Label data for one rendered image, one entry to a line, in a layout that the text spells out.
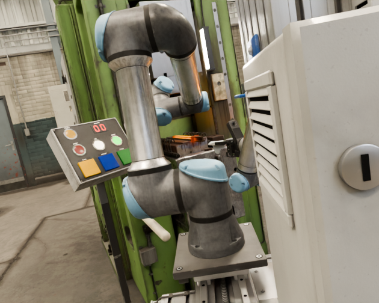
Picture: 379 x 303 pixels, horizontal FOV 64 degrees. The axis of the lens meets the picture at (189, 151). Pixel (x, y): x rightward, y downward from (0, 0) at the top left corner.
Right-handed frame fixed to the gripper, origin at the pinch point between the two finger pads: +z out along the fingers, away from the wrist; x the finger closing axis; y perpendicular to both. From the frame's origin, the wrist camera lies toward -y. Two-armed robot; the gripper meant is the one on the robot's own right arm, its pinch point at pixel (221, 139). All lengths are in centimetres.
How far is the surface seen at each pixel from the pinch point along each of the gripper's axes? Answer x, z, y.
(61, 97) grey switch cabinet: -44, 576, -82
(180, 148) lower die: -10.1, 30.6, 3.8
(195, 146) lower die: -0.8, 30.6, 5.2
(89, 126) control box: -57, 20, -18
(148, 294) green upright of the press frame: -43, 45, 89
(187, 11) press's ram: 10, 31, -70
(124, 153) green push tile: -44.4, 15.1, -2.5
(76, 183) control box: -69, 4, 4
